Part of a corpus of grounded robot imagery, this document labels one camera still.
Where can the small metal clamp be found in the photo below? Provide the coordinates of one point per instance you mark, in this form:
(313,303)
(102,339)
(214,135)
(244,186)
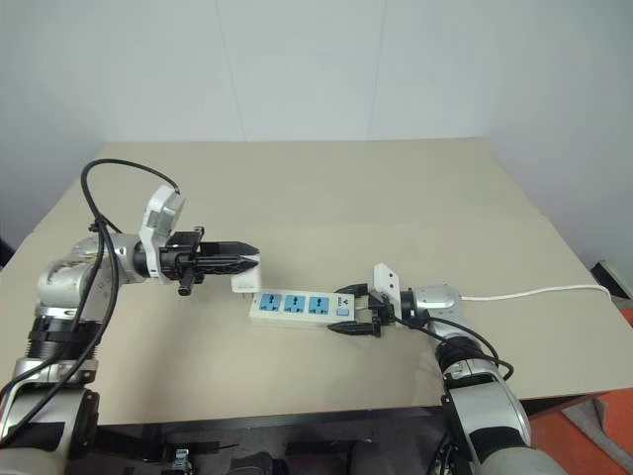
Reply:
(182,460)

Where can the white power strip blue sockets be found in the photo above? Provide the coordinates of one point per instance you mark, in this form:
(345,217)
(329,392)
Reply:
(297,304)

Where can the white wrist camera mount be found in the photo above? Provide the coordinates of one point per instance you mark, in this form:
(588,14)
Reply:
(159,218)
(385,281)

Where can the dark rounded shape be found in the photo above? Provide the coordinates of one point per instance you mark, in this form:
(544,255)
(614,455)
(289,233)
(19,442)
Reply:
(257,465)

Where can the black box on floor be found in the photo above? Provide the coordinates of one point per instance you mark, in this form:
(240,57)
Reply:
(613,279)

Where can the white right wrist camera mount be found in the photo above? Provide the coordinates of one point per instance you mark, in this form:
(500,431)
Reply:
(385,281)

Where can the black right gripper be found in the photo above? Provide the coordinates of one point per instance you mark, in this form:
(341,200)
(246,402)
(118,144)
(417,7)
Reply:
(378,311)

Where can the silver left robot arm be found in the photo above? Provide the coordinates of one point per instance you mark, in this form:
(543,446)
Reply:
(55,283)

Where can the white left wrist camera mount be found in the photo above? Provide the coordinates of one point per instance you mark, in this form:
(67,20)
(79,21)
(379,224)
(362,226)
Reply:
(159,218)

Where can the black table frame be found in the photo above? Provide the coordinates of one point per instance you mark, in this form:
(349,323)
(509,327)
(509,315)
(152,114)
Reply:
(257,435)

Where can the white charger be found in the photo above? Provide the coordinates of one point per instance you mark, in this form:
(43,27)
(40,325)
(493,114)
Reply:
(247,281)

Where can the grey floor mat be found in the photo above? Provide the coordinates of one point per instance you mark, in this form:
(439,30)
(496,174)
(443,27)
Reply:
(601,420)

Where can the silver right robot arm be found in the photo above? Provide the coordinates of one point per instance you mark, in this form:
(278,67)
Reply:
(445,300)

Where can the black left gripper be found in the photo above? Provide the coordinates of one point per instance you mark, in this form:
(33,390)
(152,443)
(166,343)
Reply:
(179,257)

